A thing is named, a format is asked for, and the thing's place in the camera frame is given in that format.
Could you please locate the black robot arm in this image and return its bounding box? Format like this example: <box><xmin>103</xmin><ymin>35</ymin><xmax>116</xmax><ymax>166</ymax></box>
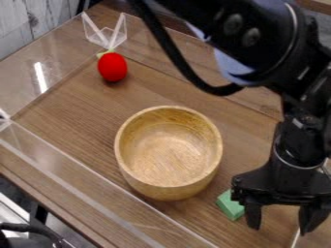
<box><xmin>141</xmin><ymin>0</ymin><xmax>331</xmax><ymax>233</ymax></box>

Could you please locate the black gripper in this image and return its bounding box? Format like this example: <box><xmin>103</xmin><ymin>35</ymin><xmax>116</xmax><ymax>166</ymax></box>
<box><xmin>231</xmin><ymin>153</ymin><xmax>331</xmax><ymax>235</ymax></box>

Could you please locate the black table leg frame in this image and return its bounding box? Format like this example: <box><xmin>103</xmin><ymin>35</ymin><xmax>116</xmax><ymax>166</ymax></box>
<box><xmin>28</xmin><ymin>201</ymin><xmax>76</xmax><ymax>248</ymax></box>

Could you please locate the brown wooden bowl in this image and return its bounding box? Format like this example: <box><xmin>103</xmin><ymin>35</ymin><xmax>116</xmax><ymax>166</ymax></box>
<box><xmin>113</xmin><ymin>106</ymin><xmax>224</xmax><ymax>202</ymax></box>

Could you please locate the black cable lower left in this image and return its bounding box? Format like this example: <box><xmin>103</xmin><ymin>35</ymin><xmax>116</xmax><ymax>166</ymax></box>
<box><xmin>0</xmin><ymin>221</ymin><xmax>65</xmax><ymax>248</ymax></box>

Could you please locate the red plush strawberry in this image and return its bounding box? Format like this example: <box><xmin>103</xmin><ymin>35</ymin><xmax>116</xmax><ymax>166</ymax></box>
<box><xmin>97</xmin><ymin>51</ymin><xmax>128</xmax><ymax>82</ymax></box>

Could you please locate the clear acrylic corner bracket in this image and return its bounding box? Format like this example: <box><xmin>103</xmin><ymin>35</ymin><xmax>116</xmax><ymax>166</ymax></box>
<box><xmin>81</xmin><ymin>12</ymin><xmax>127</xmax><ymax>50</ymax></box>

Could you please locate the green rectangular block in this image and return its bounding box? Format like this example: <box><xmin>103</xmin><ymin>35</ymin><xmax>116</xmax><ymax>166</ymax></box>
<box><xmin>216</xmin><ymin>190</ymin><xmax>244</xmax><ymax>221</ymax></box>

